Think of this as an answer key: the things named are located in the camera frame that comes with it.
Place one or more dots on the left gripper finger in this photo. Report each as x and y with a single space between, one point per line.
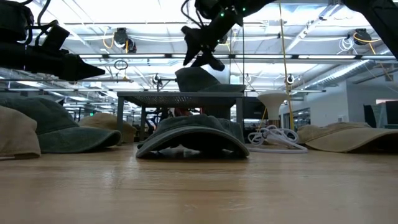
77 70

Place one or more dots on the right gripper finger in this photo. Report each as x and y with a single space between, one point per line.
192 40
210 59

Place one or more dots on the dark green baseball cap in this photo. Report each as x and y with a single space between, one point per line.
192 81
62 130
192 124

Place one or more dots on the tan baseball cap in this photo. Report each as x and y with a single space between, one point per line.
15 133
105 123
342 137

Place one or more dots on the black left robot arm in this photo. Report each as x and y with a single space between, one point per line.
12 18

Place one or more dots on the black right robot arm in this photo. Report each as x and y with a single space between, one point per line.
382 18

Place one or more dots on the grey perforated metal stand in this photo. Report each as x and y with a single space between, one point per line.
174 99

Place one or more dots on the black screen panel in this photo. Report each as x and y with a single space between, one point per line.
255 109

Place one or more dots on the white mushroom-shaped stand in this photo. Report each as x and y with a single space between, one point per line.
273 102

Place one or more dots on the black monitor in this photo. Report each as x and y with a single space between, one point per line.
370 116
391 112

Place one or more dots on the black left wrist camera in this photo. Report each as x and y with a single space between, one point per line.
56 37

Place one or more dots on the silver ventilation duct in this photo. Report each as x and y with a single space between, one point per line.
339 73

